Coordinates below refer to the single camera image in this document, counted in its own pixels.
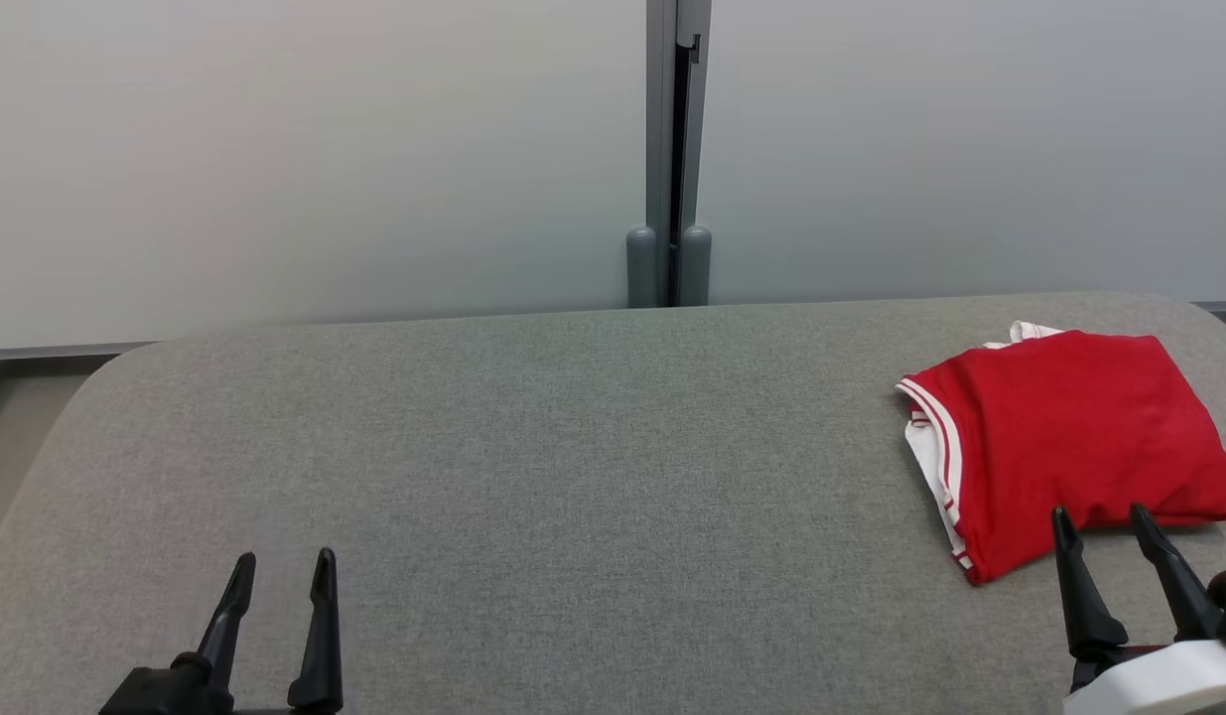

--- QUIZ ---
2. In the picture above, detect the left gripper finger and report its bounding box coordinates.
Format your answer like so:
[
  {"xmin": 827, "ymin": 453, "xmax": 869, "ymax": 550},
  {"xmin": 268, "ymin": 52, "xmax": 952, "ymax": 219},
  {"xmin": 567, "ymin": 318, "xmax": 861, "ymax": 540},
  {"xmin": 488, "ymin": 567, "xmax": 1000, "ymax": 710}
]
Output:
[
  {"xmin": 288, "ymin": 547, "xmax": 343, "ymax": 711},
  {"xmin": 171, "ymin": 553, "xmax": 258, "ymax": 686}
]

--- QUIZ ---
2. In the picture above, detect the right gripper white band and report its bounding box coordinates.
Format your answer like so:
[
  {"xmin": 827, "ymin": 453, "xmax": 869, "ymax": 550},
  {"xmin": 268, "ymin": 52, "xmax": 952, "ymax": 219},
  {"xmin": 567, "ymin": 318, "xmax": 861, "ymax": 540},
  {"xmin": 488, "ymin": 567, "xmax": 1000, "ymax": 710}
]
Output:
[{"xmin": 1052, "ymin": 502, "xmax": 1226, "ymax": 715}]

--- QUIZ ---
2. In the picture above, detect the red Bulls jersey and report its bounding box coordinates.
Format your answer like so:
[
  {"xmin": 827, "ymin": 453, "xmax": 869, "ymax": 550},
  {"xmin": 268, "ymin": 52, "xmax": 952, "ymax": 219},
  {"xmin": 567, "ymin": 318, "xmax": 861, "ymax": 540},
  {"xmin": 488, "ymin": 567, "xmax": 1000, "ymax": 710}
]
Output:
[{"xmin": 895, "ymin": 328, "xmax": 1226, "ymax": 587}]

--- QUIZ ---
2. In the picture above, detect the red shorts white stripe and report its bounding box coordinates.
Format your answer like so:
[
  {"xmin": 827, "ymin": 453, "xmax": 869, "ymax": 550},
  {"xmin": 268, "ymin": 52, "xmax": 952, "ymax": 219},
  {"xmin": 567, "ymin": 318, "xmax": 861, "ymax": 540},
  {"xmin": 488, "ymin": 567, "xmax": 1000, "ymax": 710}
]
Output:
[{"xmin": 983, "ymin": 321, "xmax": 1067, "ymax": 351}]

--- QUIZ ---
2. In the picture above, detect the grey cylindrical post foot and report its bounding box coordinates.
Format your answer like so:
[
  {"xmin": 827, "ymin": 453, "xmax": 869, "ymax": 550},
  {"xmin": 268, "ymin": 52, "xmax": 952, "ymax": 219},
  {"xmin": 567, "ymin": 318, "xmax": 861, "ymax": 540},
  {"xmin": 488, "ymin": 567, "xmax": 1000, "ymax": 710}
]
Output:
[
  {"xmin": 626, "ymin": 226, "xmax": 659, "ymax": 309},
  {"xmin": 680, "ymin": 224, "xmax": 713, "ymax": 307}
]

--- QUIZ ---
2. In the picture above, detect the grey partition post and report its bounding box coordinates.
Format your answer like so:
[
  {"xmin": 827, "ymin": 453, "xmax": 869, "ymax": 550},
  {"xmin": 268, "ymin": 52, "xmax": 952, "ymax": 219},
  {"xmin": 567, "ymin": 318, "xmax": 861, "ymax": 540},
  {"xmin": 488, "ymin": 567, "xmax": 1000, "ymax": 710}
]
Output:
[{"xmin": 645, "ymin": 0, "xmax": 713, "ymax": 307}]

